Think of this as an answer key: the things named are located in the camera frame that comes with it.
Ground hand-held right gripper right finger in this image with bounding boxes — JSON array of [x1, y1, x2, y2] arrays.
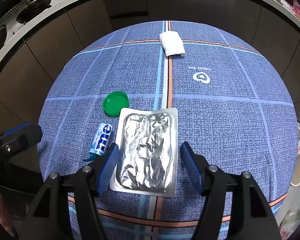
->
[[180, 141, 282, 240]]

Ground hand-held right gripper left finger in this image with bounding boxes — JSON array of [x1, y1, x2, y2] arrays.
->
[[19, 142, 120, 240]]

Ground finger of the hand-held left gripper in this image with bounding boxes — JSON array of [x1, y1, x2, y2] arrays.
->
[[0, 122, 43, 167]]

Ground blue white gum tube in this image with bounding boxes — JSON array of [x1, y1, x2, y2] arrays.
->
[[82, 123, 113, 162]]

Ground blue checked tablecloth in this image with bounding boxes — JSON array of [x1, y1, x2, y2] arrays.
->
[[37, 20, 299, 240]]

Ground green plastic lid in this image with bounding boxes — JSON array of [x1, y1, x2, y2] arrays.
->
[[102, 91, 130, 117]]

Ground crumpled plastic bag red print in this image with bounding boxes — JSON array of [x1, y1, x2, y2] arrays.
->
[[277, 204, 300, 240]]

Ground white folded napkin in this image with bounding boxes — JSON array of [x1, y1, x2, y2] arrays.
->
[[159, 31, 186, 57]]

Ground black gas stove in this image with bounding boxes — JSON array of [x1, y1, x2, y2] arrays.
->
[[0, 0, 53, 54]]

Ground black pan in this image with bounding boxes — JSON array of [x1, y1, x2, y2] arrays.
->
[[16, 0, 53, 23]]

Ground grey kitchen countertop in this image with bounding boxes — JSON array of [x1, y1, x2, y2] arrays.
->
[[0, 0, 300, 77]]

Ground dark kitchen cabinets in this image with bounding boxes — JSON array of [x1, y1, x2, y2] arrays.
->
[[0, 0, 300, 180]]

